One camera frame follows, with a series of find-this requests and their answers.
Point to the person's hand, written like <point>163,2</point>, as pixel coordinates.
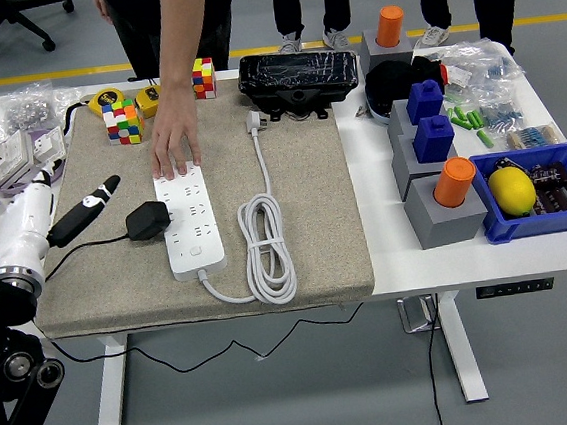
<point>175,130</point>

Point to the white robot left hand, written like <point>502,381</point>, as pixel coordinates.
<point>25,222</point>

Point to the black power adapter plug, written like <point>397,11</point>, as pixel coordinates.
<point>146,220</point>

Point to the white power strip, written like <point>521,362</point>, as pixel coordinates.
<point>203,263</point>

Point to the person's forearm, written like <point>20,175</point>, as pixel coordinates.
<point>178,37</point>

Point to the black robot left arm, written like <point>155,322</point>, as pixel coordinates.
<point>1,360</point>

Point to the purple plastic tray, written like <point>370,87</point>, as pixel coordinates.
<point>10,189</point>

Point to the square yellow tape measure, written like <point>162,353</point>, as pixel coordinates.
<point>149,102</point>

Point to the multicolour puzzle cube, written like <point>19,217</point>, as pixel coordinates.
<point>124,122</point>
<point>204,78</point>

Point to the round yellow tape measure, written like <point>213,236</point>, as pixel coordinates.
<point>106,101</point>

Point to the clear bag of screws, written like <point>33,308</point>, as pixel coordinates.
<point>25,109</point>

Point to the black plastic-wrapped tray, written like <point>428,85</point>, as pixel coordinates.
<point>297,73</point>

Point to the grey-brown fabric mat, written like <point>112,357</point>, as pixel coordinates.
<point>302,195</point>

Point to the small metal clip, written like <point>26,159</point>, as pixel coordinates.
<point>362,111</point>

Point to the white table leg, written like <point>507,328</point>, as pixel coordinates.
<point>461,346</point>
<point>108,400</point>

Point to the black office chair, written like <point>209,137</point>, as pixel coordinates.
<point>10,7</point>

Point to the grey block with round hole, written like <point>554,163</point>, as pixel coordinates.
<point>445,227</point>
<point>374,55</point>

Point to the black cap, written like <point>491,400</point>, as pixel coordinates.
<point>387,84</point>

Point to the grey block with square hole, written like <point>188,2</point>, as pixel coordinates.
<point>398,123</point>
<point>404,165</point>

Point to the orange cylinder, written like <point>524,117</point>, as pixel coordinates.
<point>453,181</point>
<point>391,24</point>

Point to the blue square peg block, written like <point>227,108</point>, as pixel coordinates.
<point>425,103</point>
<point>433,140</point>

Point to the black fabric bundle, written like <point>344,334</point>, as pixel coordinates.
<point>428,73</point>

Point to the green cylinder piece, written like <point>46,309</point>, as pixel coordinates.
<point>461,117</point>
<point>470,120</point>
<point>485,139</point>
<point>452,116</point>
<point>479,118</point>

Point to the silver box under table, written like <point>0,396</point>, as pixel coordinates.
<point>416,312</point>

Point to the large clear component bag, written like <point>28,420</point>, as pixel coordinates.
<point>485,60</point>

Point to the small clear bag blue parts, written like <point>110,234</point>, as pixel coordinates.
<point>500,113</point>

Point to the yellow lemon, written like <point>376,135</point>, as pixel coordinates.
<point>512,193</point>

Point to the clear bag of resistors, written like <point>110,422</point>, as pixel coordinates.
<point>532,137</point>

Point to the black table control panel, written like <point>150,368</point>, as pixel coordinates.
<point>514,289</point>

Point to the blue plastic bin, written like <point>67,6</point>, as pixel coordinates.
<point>541,225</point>

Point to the dark capacitor pile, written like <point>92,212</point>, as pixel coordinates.
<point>558,191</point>

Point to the white wall socket box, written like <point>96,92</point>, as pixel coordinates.
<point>48,147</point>
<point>11,156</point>

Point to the black mounting bracket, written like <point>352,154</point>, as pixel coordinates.
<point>297,98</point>

